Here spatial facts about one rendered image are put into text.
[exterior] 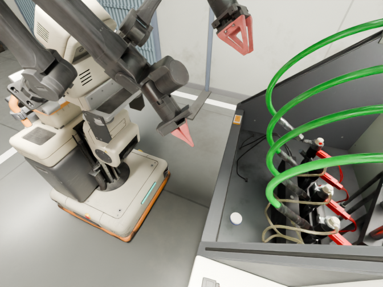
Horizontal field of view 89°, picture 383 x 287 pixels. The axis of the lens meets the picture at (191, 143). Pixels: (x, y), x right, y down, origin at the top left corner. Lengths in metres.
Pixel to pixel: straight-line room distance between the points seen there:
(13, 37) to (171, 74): 0.35
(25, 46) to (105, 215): 1.08
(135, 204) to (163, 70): 1.11
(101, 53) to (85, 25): 0.05
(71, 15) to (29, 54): 0.20
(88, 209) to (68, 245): 0.37
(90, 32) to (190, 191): 1.47
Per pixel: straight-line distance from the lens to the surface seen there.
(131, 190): 1.48
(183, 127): 0.50
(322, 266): 0.43
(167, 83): 0.45
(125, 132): 1.09
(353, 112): 0.41
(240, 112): 0.95
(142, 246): 1.61
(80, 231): 1.80
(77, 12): 0.47
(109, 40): 0.47
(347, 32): 0.52
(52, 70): 0.67
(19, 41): 0.62
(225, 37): 0.52
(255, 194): 0.82
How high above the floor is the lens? 1.52
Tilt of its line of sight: 47 degrees down
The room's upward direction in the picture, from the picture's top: straight up
